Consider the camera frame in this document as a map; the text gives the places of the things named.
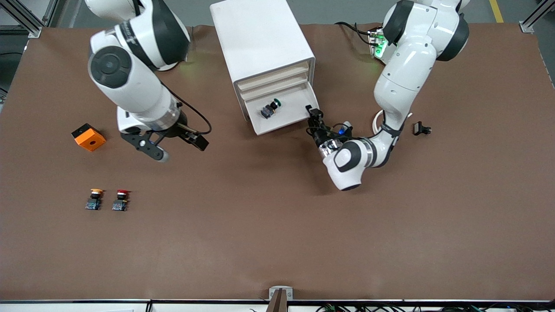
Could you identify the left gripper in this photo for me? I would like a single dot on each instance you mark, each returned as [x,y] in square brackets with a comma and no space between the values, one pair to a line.
[319,137]

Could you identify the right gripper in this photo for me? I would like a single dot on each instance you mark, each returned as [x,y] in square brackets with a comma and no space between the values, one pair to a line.
[184,128]

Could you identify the green push button switch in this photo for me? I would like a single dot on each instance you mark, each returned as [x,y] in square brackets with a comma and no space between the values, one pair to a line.
[269,112]

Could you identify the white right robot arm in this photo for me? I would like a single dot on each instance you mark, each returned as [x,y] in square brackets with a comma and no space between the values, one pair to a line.
[130,86]

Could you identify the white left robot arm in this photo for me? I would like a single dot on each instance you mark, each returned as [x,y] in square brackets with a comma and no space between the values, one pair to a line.
[407,73]

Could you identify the orange black button box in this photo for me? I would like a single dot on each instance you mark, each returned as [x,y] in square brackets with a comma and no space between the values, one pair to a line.
[91,141]

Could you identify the brown table cover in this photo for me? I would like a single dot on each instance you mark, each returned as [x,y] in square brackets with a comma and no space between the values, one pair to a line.
[277,216]

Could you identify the red push button switch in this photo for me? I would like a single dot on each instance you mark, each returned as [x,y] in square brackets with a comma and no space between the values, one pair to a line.
[120,203]

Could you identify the small black switch part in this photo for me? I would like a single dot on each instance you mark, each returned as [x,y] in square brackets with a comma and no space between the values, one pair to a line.
[418,128]

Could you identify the yellow push button switch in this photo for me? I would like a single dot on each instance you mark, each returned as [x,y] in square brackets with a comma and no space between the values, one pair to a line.
[94,203]

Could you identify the white table edge rail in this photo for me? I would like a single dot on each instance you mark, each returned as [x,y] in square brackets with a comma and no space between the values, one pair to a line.
[195,307]

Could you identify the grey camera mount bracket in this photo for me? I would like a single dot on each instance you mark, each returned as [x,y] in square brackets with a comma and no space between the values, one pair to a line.
[280,294]

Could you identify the aluminium frame rail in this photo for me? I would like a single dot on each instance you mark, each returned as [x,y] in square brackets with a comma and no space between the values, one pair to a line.
[531,24]
[34,31]

